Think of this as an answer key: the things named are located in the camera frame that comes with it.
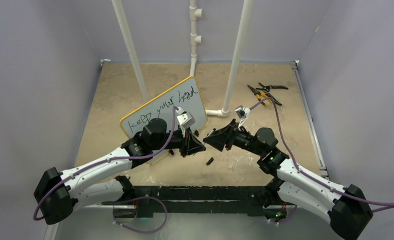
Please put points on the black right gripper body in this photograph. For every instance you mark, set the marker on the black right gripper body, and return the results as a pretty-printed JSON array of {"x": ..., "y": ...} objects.
[{"x": 244, "y": 140}]

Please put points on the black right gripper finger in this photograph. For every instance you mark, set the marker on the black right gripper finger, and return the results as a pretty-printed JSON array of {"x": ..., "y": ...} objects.
[
  {"x": 229, "y": 129},
  {"x": 218, "y": 141}
]

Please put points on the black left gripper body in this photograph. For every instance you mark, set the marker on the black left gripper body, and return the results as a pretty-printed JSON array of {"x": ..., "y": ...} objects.
[{"x": 177, "y": 141}]

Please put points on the black metal whiteboard stand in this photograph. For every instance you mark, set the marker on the black metal whiteboard stand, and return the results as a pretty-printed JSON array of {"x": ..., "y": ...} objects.
[{"x": 187, "y": 144}]

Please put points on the black marker cap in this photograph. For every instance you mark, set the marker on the black marker cap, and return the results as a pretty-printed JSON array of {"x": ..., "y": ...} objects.
[{"x": 210, "y": 161}]

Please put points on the yellow framed whiteboard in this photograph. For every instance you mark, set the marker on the yellow framed whiteboard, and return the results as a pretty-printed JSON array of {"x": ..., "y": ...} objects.
[{"x": 163, "y": 106}]

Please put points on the black whiteboard marker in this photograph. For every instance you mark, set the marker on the black whiteboard marker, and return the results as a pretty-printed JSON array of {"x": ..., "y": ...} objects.
[{"x": 211, "y": 132}]

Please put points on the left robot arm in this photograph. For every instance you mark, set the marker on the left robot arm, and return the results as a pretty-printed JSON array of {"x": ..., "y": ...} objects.
[{"x": 59, "y": 193}]

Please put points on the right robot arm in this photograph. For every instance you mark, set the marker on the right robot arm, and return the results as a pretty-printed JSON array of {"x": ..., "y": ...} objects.
[{"x": 334, "y": 203}]

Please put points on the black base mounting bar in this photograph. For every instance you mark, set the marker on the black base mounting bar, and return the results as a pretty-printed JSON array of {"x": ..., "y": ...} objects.
[{"x": 250, "y": 200}]

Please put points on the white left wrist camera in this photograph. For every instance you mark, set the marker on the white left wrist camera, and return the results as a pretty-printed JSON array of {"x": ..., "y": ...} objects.
[{"x": 185, "y": 119}]

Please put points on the yellow handled needle-nose pliers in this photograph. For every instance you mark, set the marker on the yellow handled needle-nose pliers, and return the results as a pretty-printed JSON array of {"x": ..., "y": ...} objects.
[{"x": 261, "y": 95}]

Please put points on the black handled wire cutters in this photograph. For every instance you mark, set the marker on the black handled wire cutters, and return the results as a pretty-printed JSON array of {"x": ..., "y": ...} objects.
[{"x": 268, "y": 88}]

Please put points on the aluminium rail right edge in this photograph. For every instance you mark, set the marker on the aluminium rail right edge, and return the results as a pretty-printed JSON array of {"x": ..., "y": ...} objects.
[{"x": 313, "y": 135}]

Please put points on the aluminium front frame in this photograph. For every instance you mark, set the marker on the aluminium front frame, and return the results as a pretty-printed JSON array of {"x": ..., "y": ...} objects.
[{"x": 96, "y": 223}]

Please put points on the white PVC pipe frame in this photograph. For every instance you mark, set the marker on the white PVC pipe frame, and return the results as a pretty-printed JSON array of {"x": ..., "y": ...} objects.
[{"x": 201, "y": 32}]

